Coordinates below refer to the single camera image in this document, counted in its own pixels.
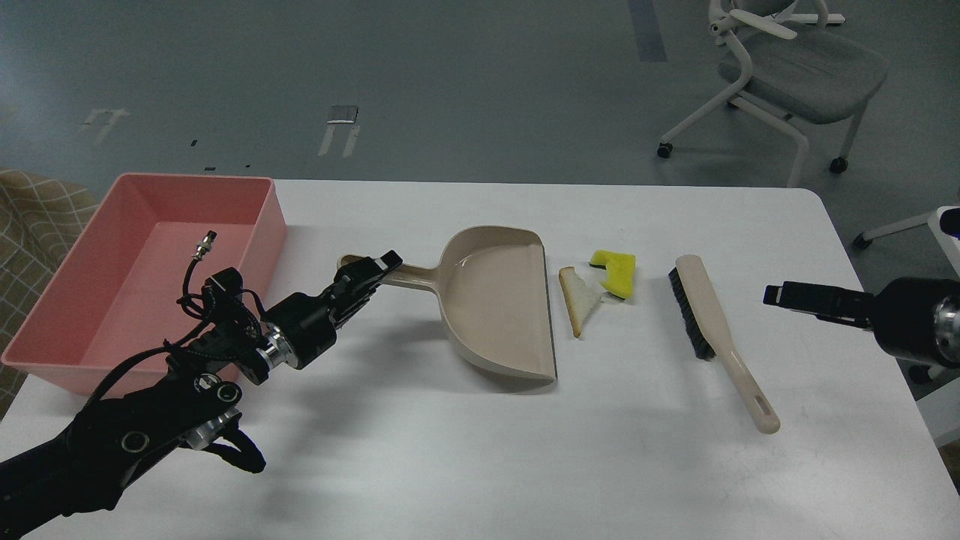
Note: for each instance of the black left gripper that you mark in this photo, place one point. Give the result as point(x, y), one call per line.
point(309, 324)

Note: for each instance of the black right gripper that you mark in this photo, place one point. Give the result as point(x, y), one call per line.
point(905, 317)

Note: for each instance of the beige plastic dustpan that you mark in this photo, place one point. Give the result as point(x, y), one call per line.
point(491, 285)

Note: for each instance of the beige hand brush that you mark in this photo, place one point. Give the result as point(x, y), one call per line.
point(708, 331)

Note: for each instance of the white bread slice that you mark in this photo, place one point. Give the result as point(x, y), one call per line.
point(581, 299)

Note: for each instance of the yellow sponge piece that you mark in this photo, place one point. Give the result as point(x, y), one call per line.
point(620, 272)

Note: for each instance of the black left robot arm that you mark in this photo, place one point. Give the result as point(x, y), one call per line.
point(172, 397)

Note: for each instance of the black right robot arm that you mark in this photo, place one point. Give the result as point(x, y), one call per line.
point(951, 310)

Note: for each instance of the pink plastic bin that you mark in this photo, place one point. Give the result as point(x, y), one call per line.
point(116, 292)

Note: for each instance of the grey white office chair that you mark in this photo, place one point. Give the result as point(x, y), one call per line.
point(777, 70)

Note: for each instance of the beige checkered cloth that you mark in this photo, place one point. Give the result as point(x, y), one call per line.
point(41, 219)

